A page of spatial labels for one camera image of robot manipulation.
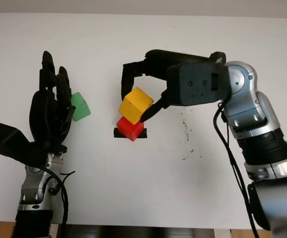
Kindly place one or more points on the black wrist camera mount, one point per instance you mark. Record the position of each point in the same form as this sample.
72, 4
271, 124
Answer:
197, 84
4, 138

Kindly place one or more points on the yellow block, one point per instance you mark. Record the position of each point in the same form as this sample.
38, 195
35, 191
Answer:
135, 104

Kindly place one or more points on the dark grey robot body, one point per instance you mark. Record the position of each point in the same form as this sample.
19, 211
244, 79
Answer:
138, 231

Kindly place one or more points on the green block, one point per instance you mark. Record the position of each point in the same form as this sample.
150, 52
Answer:
82, 109

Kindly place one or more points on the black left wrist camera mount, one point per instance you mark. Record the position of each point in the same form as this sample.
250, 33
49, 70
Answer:
4, 138

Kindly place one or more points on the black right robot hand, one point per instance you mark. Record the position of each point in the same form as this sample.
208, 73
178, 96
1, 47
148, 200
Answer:
158, 64

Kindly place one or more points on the red block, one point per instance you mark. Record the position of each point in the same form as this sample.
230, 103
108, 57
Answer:
132, 130

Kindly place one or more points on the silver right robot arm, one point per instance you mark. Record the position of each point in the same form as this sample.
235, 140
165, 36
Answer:
254, 116

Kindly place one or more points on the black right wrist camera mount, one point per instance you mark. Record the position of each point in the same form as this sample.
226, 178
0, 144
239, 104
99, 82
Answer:
197, 84

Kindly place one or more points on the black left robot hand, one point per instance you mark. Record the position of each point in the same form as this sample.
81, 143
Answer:
47, 111

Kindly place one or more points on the black tape strip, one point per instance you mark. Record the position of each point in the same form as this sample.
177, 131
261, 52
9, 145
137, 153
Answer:
117, 135

